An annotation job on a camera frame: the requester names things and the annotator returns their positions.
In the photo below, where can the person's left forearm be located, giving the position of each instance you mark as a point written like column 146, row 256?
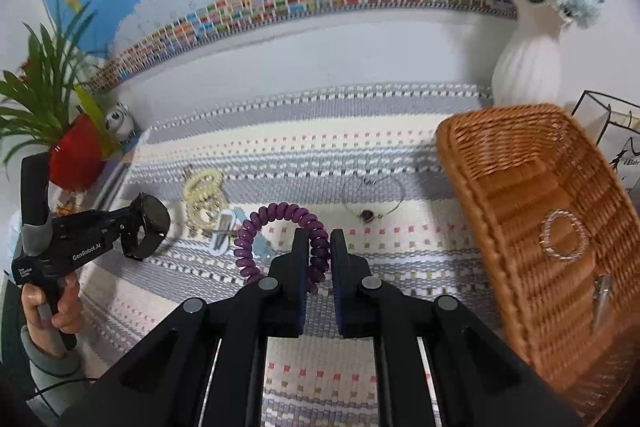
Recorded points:
column 55, row 372

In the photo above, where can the person's left hand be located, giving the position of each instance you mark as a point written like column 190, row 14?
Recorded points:
column 65, row 312

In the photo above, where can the white hair clip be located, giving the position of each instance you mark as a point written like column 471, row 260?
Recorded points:
column 225, row 234

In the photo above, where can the striped woven table mat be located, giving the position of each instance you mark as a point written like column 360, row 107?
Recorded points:
column 310, row 147

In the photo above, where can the white ribbed vase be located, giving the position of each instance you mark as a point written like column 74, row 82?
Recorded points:
column 530, row 62

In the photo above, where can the brown wicker basket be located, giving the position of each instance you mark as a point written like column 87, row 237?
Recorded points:
column 500, row 187

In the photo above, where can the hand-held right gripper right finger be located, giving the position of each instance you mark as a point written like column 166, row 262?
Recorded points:
column 337, row 272

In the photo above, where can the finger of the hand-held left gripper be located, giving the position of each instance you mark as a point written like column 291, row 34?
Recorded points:
column 125, row 243
column 129, row 213

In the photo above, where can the green plant in red pot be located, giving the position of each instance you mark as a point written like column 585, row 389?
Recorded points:
column 75, row 152

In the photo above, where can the light blue hair clip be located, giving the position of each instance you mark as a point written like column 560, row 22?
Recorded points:
column 261, row 249

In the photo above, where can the white paper bag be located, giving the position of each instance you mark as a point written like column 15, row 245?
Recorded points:
column 620, row 142

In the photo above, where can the silver hair clip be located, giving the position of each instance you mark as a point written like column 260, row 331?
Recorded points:
column 602, row 302

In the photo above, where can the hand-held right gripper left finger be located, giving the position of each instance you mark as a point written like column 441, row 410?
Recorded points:
column 302, row 272

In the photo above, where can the panda figurine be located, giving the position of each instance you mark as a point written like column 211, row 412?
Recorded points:
column 117, row 119

